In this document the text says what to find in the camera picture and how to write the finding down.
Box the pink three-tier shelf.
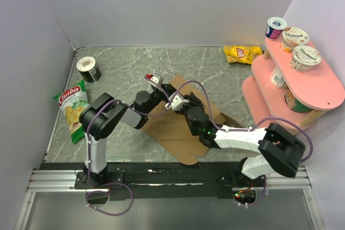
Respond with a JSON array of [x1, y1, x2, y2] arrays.
[[241, 38, 344, 129]]

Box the Chobani yogurt cup front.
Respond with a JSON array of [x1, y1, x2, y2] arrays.
[[290, 45, 322, 73]]

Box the black can white lid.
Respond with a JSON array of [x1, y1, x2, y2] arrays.
[[77, 57, 101, 83]]

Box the brown cardboard box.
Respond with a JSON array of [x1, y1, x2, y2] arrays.
[[142, 75, 243, 165]]

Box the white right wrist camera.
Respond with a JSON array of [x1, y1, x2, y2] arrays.
[[165, 93, 190, 111]]

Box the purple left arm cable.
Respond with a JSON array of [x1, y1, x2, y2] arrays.
[[85, 75, 173, 217]]

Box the chobani yogurt cup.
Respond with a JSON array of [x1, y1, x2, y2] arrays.
[[290, 45, 322, 73], [281, 27, 309, 53]]

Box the aluminium rail frame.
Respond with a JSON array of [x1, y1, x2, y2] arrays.
[[15, 143, 324, 230]]

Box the Chobani yogurt cup rear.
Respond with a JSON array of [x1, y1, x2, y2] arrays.
[[281, 27, 309, 53]]

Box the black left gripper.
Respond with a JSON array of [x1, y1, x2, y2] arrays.
[[144, 83, 180, 115]]

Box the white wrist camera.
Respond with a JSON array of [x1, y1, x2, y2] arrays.
[[165, 93, 190, 111], [144, 74, 163, 86]]

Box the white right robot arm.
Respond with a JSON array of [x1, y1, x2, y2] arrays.
[[171, 93, 306, 187]]

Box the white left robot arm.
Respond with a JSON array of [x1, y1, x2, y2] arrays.
[[79, 83, 176, 188]]

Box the green can lower shelf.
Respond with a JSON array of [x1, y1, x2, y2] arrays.
[[284, 90, 312, 113]]

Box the white cup middle shelf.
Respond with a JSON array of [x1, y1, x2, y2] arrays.
[[270, 67, 288, 89]]

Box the yellow Lays chips bag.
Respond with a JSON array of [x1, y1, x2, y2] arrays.
[[223, 46, 263, 65]]

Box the purple white yogurt cup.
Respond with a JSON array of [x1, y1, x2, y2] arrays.
[[265, 17, 287, 40]]

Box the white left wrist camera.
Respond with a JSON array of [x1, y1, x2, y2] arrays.
[[144, 74, 163, 86]]

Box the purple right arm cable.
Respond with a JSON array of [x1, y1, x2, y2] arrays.
[[165, 80, 314, 207]]

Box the green Chuba chips bag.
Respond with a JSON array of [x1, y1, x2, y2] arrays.
[[54, 80, 89, 144]]

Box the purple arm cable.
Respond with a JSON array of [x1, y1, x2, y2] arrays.
[[165, 80, 314, 207], [85, 75, 173, 217]]

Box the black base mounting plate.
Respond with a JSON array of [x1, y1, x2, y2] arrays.
[[40, 162, 265, 201]]

